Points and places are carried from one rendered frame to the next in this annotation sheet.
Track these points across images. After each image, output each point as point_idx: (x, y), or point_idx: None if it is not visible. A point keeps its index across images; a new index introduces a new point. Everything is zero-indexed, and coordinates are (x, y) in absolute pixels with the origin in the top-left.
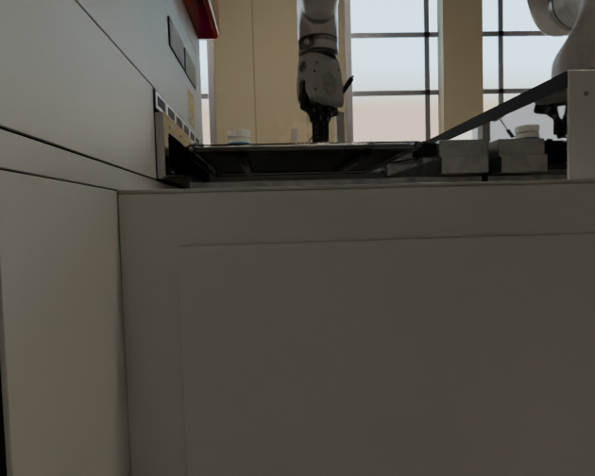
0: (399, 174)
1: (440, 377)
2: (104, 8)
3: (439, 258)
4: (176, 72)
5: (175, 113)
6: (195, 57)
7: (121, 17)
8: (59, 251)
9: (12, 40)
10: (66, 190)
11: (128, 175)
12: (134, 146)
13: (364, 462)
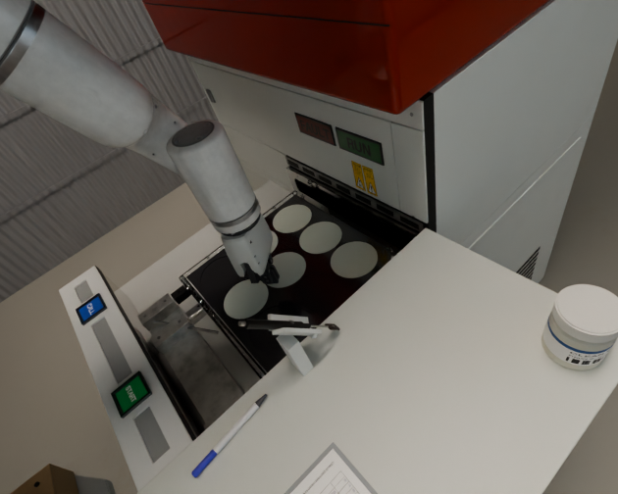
0: (220, 361)
1: None
2: (246, 129)
3: None
4: (318, 147)
5: (315, 172)
6: (391, 129)
7: (254, 129)
8: (253, 179)
9: (231, 143)
10: (251, 171)
11: (275, 179)
12: (276, 172)
13: None
